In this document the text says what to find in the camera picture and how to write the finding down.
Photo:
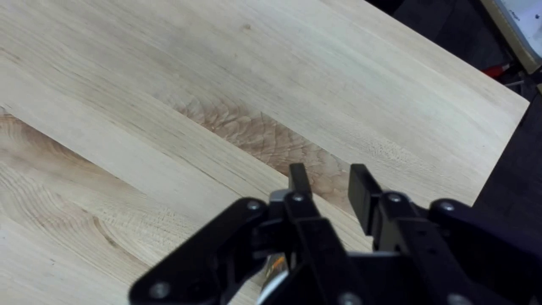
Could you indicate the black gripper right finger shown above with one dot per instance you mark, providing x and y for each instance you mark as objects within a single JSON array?
[{"x": 424, "y": 237}]

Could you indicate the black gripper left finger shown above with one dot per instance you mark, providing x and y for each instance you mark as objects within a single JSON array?
[{"x": 225, "y": 237}]

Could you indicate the brown paper coffee cup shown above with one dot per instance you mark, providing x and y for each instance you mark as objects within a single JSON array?
[{"x": 276, "y": 280}]

